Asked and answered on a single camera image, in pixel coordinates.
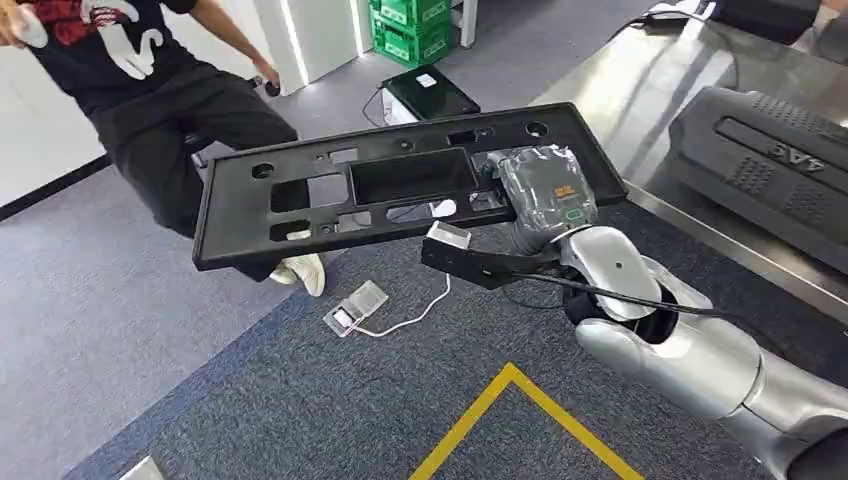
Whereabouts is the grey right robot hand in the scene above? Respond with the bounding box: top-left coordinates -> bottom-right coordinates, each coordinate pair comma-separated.
485,144 -> 600,258

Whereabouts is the black plastic licence plate bracket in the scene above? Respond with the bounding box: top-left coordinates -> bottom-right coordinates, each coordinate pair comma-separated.
192,101 -> 629,273

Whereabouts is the steel bench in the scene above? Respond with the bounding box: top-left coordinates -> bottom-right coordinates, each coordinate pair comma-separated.
529,11 -> 848,327

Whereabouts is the black flat device box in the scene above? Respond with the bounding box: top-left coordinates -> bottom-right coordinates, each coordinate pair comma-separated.
380,63 -> 483,128

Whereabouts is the green plastic crate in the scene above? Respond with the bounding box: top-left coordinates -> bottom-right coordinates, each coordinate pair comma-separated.
370,15 -> 454,70
368,0 -> 453,29

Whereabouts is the black engine cover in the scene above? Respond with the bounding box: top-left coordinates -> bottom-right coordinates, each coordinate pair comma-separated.
667,86 -> 848,277

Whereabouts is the black bag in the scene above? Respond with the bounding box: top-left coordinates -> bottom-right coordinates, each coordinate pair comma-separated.
711,0 -> 823,47

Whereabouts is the dark grey carpet mat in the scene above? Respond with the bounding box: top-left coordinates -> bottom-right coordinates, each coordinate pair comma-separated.
62,198 -> 848,480

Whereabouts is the person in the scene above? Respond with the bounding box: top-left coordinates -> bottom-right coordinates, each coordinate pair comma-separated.
0,0 -> 327,299

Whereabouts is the white hand controller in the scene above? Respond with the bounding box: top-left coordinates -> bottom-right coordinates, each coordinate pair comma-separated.
9,3 -> 50,50

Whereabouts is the black right wrist camera bracket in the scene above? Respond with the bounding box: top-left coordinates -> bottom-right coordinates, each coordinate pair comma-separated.
420,221 -> 566,291

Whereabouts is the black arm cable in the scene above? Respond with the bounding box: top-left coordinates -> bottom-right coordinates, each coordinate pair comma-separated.
500,270 -> 737,319

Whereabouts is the white floor cable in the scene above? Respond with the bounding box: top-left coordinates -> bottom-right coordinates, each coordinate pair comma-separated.
354,272 -> 453,339

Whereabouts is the black power adapter with cable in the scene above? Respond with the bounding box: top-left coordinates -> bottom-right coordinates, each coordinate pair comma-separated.
608,7 -> 692,42

